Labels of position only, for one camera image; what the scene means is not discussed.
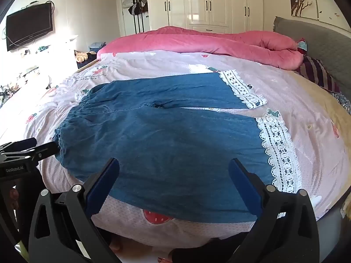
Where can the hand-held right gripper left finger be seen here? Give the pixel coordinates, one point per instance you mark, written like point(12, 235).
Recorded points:
point(102, 186)

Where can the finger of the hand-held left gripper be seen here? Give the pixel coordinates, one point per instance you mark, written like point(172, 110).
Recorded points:
point(27, 142)
point(46, 148)

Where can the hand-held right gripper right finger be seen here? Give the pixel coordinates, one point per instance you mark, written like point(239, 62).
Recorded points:
point(244, 183)

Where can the blue denim pants lace trim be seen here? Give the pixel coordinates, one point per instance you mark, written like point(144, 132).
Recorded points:
point(164, 148)

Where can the pile of desk items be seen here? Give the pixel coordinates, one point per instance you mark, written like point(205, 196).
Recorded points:
point(9, 90)

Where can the pink strawberry printed bed cover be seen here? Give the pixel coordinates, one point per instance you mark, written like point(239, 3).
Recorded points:
point(301, 120)

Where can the white desk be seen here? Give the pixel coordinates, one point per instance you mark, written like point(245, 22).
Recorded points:
point(63, 60)

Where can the dark blue bench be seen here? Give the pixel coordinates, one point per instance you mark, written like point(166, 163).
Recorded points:
point(87, 61)

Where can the yellow floral cloth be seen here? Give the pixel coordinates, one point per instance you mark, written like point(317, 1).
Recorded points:
point(81, 57)

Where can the folded blue clothes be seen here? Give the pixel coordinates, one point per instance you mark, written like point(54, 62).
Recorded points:
point(97, 48)

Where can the patterned pillow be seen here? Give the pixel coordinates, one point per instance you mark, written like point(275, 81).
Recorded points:
point(342, 101)

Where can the dark striped pillow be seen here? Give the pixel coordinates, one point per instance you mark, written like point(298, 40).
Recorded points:
point(315, 72)

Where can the white door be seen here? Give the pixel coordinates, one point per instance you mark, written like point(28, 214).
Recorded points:
point(123, 22)

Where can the red blue cloth item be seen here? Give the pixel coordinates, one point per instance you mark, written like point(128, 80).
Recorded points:
point(302, 46)

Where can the pink quilt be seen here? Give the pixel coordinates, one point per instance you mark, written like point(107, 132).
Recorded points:
point(192, 41)

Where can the grey padded headboard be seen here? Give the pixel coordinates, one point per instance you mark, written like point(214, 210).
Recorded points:
point(315, 41)

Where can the black striped hanging bag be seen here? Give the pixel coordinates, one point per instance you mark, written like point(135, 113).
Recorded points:
point(134, 8)

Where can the white hanging bag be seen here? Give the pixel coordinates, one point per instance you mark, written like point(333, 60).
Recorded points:
point(127, 2)

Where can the dark hanging bag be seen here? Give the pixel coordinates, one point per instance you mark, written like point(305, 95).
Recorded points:
point(144, 5)

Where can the white wardrobe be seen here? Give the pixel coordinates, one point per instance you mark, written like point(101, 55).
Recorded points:
point(214, 2)

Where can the black wall television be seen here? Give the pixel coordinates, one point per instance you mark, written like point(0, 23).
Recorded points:
point(27, 26)

